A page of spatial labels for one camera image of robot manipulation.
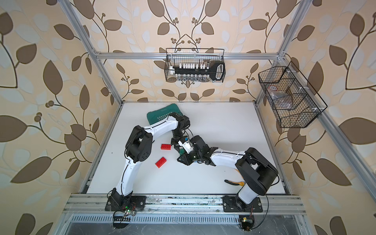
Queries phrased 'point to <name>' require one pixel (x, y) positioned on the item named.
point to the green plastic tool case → (154, 116)
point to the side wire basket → (294, 103)
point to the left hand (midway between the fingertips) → (186, 152)
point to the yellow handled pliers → (241, 183)
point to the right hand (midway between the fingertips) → (179, 158)
